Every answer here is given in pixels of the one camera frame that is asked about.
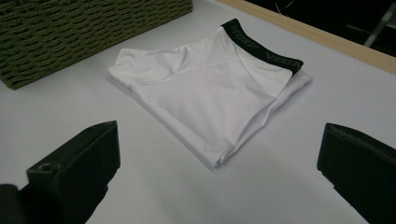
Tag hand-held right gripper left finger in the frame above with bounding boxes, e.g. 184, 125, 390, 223
26, 120, 121, 224

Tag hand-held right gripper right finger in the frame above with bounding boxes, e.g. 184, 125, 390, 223
317, 122, 396, 224

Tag green woven basket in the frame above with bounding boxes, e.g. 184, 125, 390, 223
0, 0, 194, 91

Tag white underwear with black waistband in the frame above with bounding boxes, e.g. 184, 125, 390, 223
106, 18, 313, 170

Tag white table cover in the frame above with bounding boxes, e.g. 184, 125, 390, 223
0, 0, 396, 224

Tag grey metal stand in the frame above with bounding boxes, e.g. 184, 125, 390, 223
363, 1, 396, 49

